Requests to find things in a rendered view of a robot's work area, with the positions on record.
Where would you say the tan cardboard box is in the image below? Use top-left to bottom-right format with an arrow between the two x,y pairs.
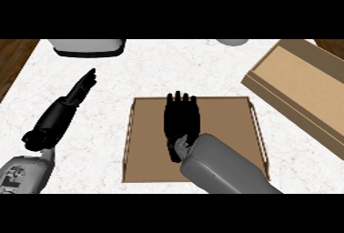
241,39 -> 344,161

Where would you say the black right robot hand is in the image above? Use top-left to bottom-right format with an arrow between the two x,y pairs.
163,90 -> 203,164

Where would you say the pale grey round object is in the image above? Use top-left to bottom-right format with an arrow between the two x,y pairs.
217,39 -> 250,47

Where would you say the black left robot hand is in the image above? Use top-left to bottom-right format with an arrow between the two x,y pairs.
21,67 -> 98,152

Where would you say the brown wooden tray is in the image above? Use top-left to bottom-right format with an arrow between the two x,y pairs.
122,96 -> 272,184

